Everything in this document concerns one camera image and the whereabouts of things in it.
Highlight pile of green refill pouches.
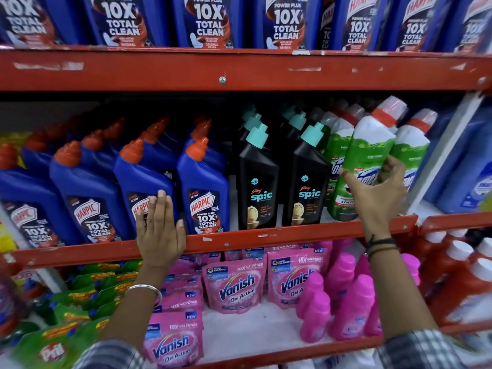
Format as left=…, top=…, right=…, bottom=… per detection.
left=11, top=259, right=146, bottom=369

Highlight row of black teal-capped bottles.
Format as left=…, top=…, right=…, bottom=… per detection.
left=232, top=104, right=333, bottom=231

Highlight person's left hand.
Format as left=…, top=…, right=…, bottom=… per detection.
left=135, top=190, right=187, bottom=269

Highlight person's right hand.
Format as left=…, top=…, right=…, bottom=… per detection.
left=340, top=155, right=409, bottom=243

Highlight short red shelf beam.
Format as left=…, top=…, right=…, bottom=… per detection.
left=418, top=210, right=492, bottom=235

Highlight person's plaid sleeve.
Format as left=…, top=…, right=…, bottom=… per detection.
left=72, top=340, right=146, bottom=369
left=374, top=329, right=468, bottom=369

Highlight white container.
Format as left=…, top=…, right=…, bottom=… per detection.
left=285, top=349, right=380, bottom=369

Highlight blue orange-capped cleaner bottle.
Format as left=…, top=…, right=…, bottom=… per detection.
left=113, top=139, right=180, bottom=237

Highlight long red shelf beam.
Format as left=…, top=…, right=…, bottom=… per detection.
left=0, top=45, right=492, bottom=93

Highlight person's right forearm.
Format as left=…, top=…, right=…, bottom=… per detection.
left=366, top=242, right=439, bottom=340

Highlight yellow packet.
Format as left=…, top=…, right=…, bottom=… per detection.
left=0, top=222, right=18, bottom=254
left=0, top=131, right=33, bottom=170

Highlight person's right plaid sleeve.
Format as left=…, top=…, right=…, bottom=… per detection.
left=374, top=329, right=468, bottom=369

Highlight row of blue orange-capped bottles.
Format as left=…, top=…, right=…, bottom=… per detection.
left=0, top=115, right=231, bottom=250

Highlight green white cleaner bottle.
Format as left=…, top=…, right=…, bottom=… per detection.
left=320, top=99, right=350, bottom=154
left=389, top=108, right=439, bottom=193
left=327, top=96, right=408, bottom=222
left=325, top=105, right=366, bottom=207

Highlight stack of pink detergent pouches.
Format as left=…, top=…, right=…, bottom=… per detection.
left=143, top=242, right=334, bottom=369

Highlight person's left forearm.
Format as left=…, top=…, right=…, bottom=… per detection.
left=98, top=265, right=170, bottom=352

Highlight silver bangle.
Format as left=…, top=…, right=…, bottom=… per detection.
left=125, top=284, right=163, bottom=306

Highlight black thread wristbands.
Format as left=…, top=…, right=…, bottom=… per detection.
left=365, top=235, right=400, bottom=262

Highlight white shelf upright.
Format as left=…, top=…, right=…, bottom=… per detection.
left=404, top=91, right=486, bottom=216
left=0, top=205, right=69, bottom=295

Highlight group of pink bottles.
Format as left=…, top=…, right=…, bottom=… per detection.
left=295, top=238, right=422, bottom=344

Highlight light blue cleaner bottle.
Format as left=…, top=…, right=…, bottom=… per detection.
left=423, top=105, right=483, bottom=205
left=436, top=123, right=492, bottom=216

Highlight person's left plaid sleeve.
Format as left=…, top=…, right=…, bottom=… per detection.
left=72, top=340, right=146, bottom=369

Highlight group of red white-capped bottles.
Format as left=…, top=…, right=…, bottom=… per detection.
left=412, top=228, right=492, bottom=328

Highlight row of large dark-blue bottles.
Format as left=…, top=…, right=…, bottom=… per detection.
left=0, top=0, right=492, bottom=54

